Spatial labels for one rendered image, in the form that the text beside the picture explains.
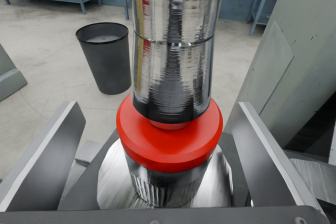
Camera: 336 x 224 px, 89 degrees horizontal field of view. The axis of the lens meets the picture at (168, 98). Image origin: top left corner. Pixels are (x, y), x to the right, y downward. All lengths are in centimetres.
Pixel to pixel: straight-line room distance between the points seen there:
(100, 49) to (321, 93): 149
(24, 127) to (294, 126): 197
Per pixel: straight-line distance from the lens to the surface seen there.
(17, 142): 194
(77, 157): 39
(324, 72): 54
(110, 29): 204
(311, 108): 61
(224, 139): 16
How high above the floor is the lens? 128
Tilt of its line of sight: 43 degrees down
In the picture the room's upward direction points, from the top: 2 degrees clockwise
